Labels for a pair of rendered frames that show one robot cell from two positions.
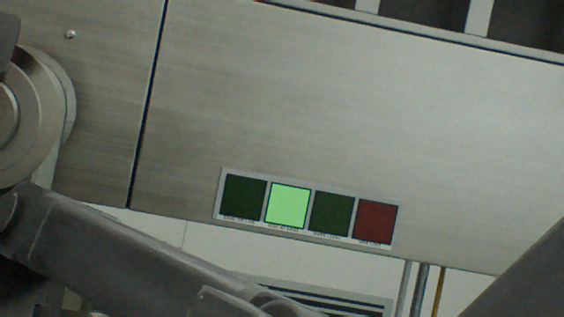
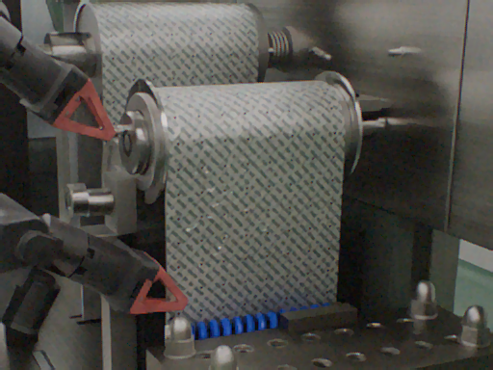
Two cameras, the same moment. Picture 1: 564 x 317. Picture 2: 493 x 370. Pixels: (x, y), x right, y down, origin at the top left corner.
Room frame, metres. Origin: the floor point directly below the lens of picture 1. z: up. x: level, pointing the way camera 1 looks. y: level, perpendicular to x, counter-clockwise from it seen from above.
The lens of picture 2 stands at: (0.77, -0.72, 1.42)
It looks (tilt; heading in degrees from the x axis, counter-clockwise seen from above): 16 degrees down; 76
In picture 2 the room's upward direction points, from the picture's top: straight up
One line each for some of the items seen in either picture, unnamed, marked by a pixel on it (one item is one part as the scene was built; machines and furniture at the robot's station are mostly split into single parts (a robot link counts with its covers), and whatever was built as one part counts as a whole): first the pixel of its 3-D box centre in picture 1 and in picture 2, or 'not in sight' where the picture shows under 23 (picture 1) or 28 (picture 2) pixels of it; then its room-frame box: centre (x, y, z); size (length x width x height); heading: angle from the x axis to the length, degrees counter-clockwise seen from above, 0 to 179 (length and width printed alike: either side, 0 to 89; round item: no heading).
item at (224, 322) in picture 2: not in sight; (263, 326); (1.09, 0.22, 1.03); 0.21 x 0.04 x 0.03; 9
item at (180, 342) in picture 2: not in sight; (179, 334); (0.97, 0.16, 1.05); 0.04 x 0.04 x 0.04
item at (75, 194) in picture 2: not in sight; (76, 199); (0.88, 0.31, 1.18); 0.04 x 0.02 x 0.04; 99
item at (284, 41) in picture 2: not in sight; (268, 49); (1.21, 0.58, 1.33); 0.07 x 0.07 x 0.07; 9
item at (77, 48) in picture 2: not in sight; (68, 55); (0.90, 0.53, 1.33); 0.06 x 0.06 x 0.06; 9
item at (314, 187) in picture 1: (309, 209); not in sight; (1.34, -0.05, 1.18); 0.25 x 0.01 x 0.07; 99
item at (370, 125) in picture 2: not in sight; (354, 127); (1.25, 0.33, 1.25); 0.07 x 0.04 x 0.04; 9
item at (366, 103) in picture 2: not in sight; (360, 101); (1.26, 0.33, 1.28); 0.06 x 0.05 x 0.02; 9
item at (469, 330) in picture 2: not in sight; (475, 323); (1.31, 0.11, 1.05); 0.04 x 0.04 x 0.04
